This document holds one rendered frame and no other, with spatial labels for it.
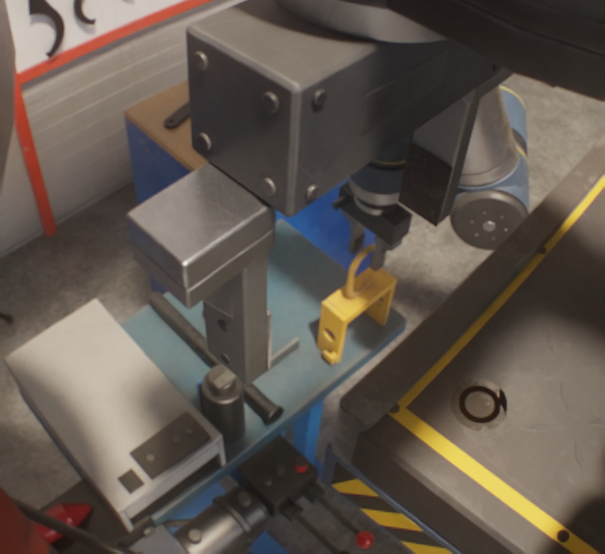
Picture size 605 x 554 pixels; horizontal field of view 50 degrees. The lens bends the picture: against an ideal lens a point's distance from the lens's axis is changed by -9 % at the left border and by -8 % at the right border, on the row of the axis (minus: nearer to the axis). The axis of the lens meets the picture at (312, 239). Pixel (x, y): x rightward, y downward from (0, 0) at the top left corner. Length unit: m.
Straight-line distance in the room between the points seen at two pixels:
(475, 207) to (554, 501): 0.50
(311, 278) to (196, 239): 1.40
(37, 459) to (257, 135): 2.48
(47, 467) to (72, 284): 0.86
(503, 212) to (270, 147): 0.72
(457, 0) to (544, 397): 0.39
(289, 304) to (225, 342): 1.28
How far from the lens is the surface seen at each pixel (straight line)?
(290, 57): 0.20
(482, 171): 0.88
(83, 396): 1.32
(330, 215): 2.38
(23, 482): 2.63
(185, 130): 2.19
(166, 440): 1.24
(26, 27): 2.68
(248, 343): 0.27
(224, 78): 0.21
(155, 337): 1.52
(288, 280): 1.60
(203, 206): 0.22
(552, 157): 3.91
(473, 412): 0.50
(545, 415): 0.52
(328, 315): 1.38
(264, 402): 1.38
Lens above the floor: 2.30
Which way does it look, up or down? 47 degrees down
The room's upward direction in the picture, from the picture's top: 5 degrees clockwise
